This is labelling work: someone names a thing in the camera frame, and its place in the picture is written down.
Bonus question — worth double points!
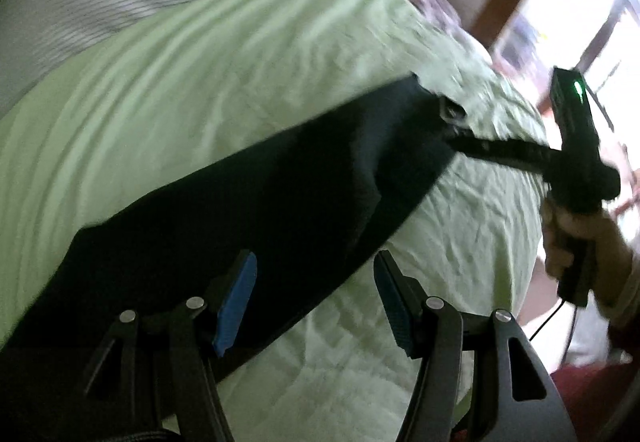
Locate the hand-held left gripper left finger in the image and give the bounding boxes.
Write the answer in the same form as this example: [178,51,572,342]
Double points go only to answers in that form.
[68,249,258,442]

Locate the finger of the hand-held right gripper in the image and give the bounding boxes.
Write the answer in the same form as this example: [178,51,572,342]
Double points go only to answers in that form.
[440,94,563,173]

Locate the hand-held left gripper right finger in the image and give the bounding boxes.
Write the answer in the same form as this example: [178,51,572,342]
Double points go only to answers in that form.
[373,250,581,442]

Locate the black pants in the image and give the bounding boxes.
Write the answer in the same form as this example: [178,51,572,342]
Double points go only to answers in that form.
[0,74,468,442]

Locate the person's right forearm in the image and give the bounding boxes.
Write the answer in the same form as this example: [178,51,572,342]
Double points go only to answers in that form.
[597,252,640,327]

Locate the person's right hand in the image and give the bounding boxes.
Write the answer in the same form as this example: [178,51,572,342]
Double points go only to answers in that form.
[542,207,633,310]

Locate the patterned pillow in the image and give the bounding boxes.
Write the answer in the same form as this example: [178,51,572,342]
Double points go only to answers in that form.
[397,0,493,65]

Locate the dark red cloth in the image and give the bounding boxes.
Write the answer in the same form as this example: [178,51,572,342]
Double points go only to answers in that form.
[547,322,636,442]

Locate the light green bed sheet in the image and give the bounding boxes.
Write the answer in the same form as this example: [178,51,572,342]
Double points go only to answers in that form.
[0,0,551,442]

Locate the black cable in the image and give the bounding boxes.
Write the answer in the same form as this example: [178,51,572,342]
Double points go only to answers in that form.
[529,298,581,368]

